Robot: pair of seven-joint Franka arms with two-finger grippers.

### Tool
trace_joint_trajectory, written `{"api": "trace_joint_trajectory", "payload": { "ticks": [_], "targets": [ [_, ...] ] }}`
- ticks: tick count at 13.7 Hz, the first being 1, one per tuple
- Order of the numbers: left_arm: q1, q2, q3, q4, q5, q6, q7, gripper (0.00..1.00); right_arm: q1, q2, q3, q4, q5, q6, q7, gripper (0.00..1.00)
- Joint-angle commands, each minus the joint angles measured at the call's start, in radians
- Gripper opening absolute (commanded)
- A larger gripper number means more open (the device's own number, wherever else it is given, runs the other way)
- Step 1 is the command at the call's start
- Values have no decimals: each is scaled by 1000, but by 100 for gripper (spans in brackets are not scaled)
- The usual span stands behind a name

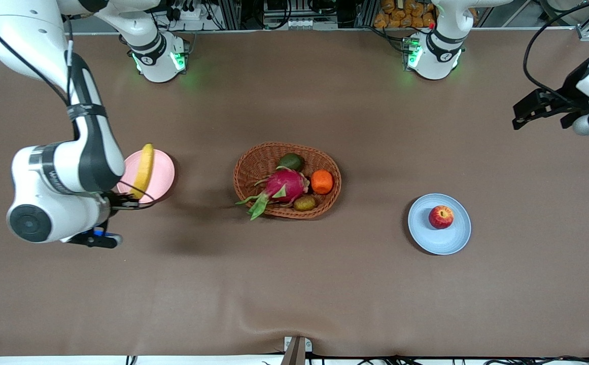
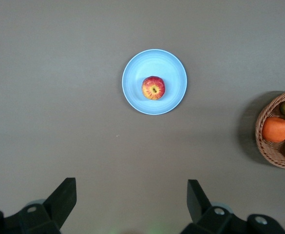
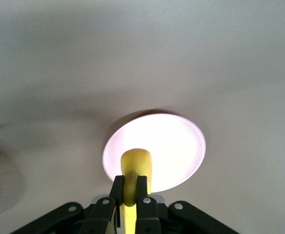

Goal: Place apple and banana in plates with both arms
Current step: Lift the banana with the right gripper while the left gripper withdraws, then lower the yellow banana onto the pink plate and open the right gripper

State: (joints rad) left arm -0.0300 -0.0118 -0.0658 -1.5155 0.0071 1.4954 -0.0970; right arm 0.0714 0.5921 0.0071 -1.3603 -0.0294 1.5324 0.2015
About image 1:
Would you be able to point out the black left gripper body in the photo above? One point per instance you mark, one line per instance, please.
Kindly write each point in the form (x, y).
(572, 90)

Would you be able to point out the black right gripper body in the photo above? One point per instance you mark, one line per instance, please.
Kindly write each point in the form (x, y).
(117, 201)

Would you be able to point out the yellow banana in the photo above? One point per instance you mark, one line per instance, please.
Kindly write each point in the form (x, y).
(144, 170)

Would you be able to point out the red yellow apple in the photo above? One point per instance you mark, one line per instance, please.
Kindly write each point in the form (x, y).
(441, 217)

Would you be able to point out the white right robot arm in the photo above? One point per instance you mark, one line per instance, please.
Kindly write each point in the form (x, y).
(45, 172)

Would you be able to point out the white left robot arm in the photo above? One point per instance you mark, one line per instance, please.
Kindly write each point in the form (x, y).
(444, 30)

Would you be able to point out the pink round plate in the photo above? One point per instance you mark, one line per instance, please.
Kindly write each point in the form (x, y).
(162, 175)

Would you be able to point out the brown wicker basket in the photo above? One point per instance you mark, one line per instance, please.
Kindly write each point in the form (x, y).
(253, 167)

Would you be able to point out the pink dragon fruit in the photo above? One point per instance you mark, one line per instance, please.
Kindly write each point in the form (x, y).
(284, 185)

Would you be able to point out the green avocado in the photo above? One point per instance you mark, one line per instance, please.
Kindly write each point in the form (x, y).
(290, 162)

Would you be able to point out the orange snack packets pile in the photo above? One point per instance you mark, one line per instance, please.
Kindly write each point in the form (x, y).
(401, 15)

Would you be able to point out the light blue round plate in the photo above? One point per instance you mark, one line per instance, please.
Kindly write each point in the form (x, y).
(436, 241)

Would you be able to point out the brown green kiwi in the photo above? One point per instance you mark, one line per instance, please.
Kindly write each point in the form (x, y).
(305, 203)

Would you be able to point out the brown table cover mat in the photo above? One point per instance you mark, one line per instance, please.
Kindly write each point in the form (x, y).
(294, 284)

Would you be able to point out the orange mandarin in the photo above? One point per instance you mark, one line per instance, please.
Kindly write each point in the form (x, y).
(322, 182)

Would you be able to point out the white power strip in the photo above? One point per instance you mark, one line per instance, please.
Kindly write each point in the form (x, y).
(190, 13)

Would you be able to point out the black electronics rack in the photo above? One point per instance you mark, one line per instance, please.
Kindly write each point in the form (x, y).
(299, 12)

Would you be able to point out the metal table clamp bracket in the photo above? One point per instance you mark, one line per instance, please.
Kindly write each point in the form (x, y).
(297, 352)

